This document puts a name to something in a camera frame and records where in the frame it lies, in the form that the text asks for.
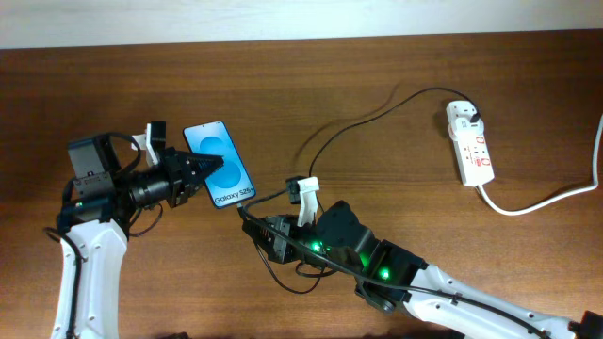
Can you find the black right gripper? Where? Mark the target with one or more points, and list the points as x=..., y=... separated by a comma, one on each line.
x=281, y=238

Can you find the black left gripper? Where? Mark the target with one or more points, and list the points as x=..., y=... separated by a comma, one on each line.
x=180, y=180

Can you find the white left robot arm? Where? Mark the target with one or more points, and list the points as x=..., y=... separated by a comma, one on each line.
x=99, y=206

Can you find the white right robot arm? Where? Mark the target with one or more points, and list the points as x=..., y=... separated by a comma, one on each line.
x=390, y=278

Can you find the white charger plug adapter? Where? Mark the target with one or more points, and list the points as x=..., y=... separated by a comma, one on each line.
x=461, y=128

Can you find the white power strip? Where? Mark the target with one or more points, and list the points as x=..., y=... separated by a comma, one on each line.
x=472, y=155

